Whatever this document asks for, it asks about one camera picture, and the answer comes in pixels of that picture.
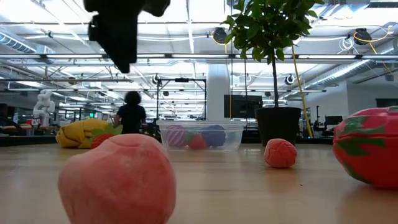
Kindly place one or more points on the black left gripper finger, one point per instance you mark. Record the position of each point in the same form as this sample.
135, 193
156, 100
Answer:
121, 54

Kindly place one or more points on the green leafy plush top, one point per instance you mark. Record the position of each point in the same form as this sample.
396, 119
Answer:
101, 140

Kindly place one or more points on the purple white striped plush ball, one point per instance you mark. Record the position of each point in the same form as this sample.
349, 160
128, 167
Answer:
175, 136

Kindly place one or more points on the red strawberry plush green leaves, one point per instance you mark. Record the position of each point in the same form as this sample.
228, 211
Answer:
196, 142

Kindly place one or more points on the purple grape bunch plush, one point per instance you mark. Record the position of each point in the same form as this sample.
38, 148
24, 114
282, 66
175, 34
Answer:
214, 136

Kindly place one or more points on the pink peach plush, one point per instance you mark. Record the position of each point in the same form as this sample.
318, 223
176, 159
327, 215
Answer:
118, 180

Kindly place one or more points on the pink raspberry plush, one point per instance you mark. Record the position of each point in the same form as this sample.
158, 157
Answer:
280, 154

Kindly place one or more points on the red green dragon fruit plush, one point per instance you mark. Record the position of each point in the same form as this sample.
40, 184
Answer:
370, 149

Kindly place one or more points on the clear plastic tupperware container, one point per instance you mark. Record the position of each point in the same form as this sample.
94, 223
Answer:
237, 137

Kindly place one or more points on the small black ceiling reel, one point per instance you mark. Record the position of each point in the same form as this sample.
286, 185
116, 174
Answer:
289, 79
156, 79

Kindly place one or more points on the person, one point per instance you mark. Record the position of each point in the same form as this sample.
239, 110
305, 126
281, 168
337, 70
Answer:
132, 115

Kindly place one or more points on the yellow plush banana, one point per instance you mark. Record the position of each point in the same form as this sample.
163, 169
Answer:
74, 133

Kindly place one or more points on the white square column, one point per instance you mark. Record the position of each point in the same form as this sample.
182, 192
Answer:
217, 93

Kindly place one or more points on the black monitor screen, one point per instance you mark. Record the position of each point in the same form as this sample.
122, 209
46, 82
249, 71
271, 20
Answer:
242, 107

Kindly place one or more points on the potted green tree black pot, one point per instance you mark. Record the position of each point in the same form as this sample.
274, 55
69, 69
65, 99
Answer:
276, 124

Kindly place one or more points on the small black desk monitor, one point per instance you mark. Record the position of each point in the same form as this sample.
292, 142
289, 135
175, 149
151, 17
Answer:
334, 120

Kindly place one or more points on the black metal frame rig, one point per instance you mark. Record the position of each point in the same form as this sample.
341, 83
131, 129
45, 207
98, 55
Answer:
182, 80

